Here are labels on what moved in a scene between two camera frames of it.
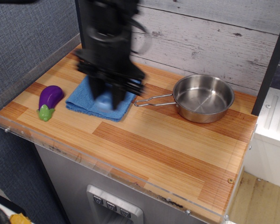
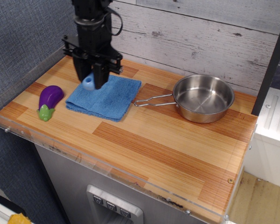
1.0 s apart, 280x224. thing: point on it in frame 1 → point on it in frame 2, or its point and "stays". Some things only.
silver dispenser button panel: (106, 208) stays
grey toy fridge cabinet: (68, 178) stays
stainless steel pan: (200, 98) stays
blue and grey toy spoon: (103, 102) → (88, 82)
